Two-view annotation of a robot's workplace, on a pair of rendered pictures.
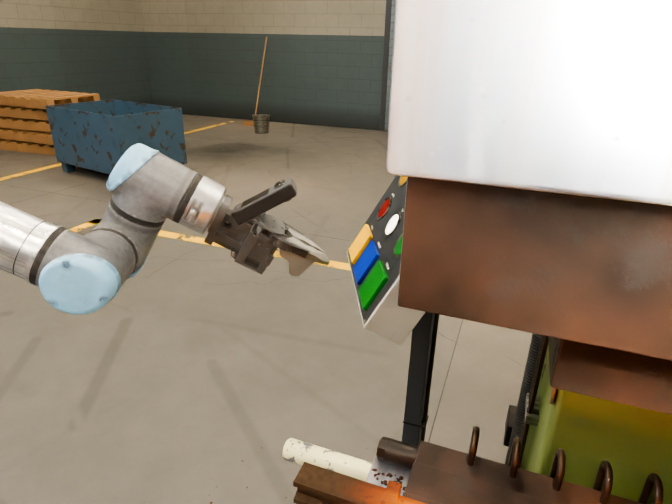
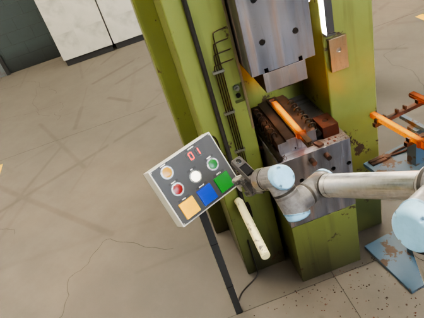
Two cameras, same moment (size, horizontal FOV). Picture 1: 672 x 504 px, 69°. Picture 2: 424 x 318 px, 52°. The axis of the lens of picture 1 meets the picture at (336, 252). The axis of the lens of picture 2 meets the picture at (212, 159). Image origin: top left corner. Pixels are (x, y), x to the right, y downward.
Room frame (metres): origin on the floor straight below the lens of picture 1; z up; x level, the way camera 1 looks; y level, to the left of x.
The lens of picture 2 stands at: (1.46, 1.33, 2.22)
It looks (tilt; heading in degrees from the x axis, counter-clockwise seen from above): 35 degrees down; 246
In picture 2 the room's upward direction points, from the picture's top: 18 degrees counter-clockwise
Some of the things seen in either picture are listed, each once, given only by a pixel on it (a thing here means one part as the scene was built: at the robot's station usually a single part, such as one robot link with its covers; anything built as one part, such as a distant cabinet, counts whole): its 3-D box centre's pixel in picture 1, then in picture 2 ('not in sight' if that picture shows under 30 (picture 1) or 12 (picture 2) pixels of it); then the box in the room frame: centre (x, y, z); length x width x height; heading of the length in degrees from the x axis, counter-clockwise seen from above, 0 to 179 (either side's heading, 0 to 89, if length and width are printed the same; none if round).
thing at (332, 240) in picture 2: not in sight; (307, 214); (0.23, -0.26, 0.23); 0.56 x 0.38 x 0.47; 70
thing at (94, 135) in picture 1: (119, 140); not in sight; (5.41, 2.42, 0.36); 1.21 x 0.81 x 0.72; 57
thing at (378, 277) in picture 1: (374, 286); (223, 182); (0.80, -0.07, 1.01); 0.07 x 0.05 x 0.07; 5
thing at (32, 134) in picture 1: (46, 120); not in sight; (6.73, 3.94, 0.35); 1.26 x 0.88 x 0.70; 69
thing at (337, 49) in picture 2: not in sight; (337, 53); (0.02, -0.08, 1.27); 0.09 x 0.02 x 0.17; 160
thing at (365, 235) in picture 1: (361, 244); (189, 207); (1.00, -0.06, 1.01); 0.07 x 0.05 x 0.07; 5
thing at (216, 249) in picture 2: (411, 438); (216, 250); (0.91, -0.19, 0.54); 0.04 x 0.04 x 1.08; 70
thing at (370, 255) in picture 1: (367, 263); (206, 194); (0.90, -0.06, 1.01); 0.07 x 0.05 x 0.07; 5
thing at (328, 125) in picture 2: not in sight; (325, 125); (0.17, -0.07, 0.95); 0.12 x 0.09 x 0.07; 70
